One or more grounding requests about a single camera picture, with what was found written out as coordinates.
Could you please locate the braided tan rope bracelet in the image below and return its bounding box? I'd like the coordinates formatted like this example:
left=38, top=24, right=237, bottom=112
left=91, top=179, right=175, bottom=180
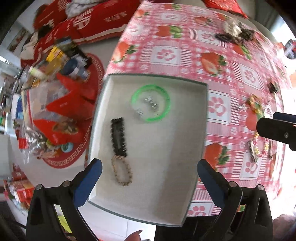
left=111, top=154, right=133, bottom=186

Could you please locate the black claw hair clip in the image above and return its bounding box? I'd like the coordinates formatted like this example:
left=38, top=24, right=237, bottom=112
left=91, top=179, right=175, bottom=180
left=267, top=81, right=279, bottom=93

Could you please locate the red embroidered pillow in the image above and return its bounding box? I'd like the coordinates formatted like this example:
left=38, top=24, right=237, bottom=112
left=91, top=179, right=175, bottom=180
left=20, top=1, right=140, bottom=67

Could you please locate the silver chain earring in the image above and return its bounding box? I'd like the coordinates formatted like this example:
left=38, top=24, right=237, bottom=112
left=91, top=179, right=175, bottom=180
left=238, top=103, right=247, bottom=111

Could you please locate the silver dangling earring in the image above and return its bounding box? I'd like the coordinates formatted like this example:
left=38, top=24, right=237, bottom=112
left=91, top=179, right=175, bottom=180
left=144, top=96, right=159, bottom=112

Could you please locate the yellow sunflower hair tie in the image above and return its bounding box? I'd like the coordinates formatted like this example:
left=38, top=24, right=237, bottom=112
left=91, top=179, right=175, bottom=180
left=246, top=94, right=265, bottom=119

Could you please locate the pink strawberry checkered tablecloth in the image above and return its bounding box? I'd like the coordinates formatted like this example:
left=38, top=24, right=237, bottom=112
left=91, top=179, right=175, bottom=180
left=107, top=1, right=295, bottom=217

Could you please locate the red packaging bag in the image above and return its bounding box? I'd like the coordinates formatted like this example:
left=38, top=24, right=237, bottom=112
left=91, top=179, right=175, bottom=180
left=32, top=72, right=96, bottom=146

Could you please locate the black beaded hair clip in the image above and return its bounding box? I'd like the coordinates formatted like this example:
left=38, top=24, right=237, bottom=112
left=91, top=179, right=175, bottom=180
left=110, top=118, right=127, bottom=157

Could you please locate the green translucent bangle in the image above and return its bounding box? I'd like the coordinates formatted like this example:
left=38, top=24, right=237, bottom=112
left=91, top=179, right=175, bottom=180
left=130, top=84, right=171, bottom=123

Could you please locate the white jewelry tray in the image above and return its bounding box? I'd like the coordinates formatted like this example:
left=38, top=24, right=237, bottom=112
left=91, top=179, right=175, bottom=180
left=89, top=74, right=207, bottom=226

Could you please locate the round red patterned mat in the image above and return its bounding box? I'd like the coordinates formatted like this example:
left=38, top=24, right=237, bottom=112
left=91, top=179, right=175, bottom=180
left=34, top=53, right=104, bottom=169

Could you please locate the leopard print scrunchie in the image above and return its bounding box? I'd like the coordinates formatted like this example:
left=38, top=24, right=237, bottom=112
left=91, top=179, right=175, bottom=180
left=238, top=28, right=255, bottom=41

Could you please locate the white dotted scrunchie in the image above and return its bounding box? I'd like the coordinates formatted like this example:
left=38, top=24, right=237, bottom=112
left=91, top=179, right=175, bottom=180
left=223, top=19, right=242, bottom=37

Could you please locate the black spiral hair tie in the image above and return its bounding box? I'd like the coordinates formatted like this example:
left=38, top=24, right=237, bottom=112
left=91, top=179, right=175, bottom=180
left=214, top=33, right=233, bottom=43

